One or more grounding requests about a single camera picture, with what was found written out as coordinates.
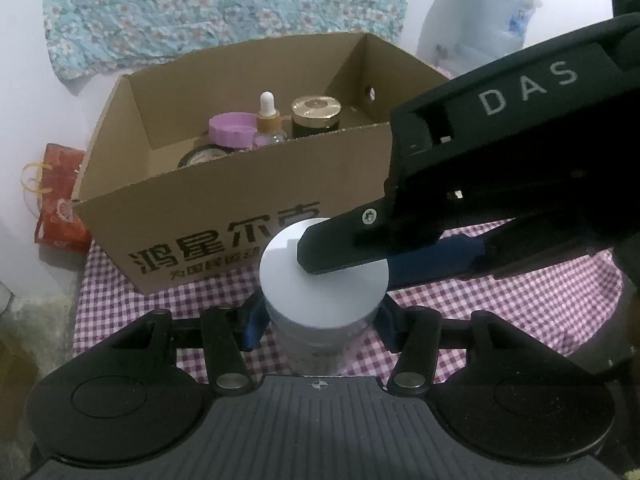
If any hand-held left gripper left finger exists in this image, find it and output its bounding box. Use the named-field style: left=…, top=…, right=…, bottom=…
left=75, top=292, right=269, bottom=397

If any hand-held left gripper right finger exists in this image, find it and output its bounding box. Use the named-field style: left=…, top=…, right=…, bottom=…
left=377, top=294, right=566, bottom=397

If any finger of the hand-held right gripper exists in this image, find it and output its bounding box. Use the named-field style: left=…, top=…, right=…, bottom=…
left=296, top=199, right=403, bottom=276
left=386, top=216, right=616, bottom=291

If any white pill bottle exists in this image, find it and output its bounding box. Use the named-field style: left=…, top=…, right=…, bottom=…
left=259, top=217, right=391, bottom=377

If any brown cardboard box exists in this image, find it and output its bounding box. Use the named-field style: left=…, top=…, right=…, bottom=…
left=72, top=31, right=451, bottom=296

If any gold lid dark jar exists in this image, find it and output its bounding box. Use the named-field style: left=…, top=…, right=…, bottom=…
left=291, top=95, right=343, bottom=139

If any purple plastic lid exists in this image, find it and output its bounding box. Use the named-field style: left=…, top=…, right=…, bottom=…
left=207, top=112, right=258, bottom=150

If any black tape roll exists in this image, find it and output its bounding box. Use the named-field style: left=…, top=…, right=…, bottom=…
left=178, top=144, right=236, bottom=168

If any purple checkered tablecloth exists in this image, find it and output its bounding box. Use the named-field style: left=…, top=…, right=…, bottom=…
left=72, top=220, right=626, bottom=391

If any red gift bag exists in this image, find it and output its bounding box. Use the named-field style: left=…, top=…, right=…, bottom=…
left=20, top=142, right=93, bottom=253

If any teal floral cloth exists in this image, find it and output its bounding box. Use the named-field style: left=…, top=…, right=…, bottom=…
left=40, top=0, right=446, bottom=83

